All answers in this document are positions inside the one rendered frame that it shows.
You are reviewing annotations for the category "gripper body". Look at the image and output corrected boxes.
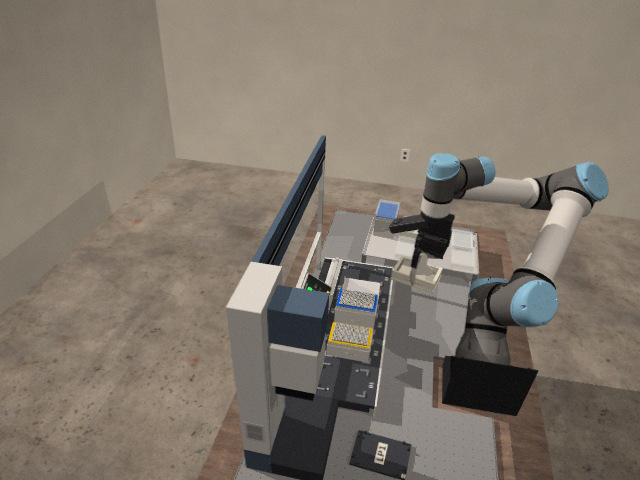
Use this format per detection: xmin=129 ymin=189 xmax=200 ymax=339
xmin=415 ymin=211 xmax=455 ymax=259

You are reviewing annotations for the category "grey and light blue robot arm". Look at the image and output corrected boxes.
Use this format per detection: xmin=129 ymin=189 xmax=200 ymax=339
xmin=421 ymin=153 xmax=609 ymax=365

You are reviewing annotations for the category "yellow tip rack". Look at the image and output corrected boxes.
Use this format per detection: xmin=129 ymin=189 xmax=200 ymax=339
xmin=326 ymin=322 xmax=373 ymax=362

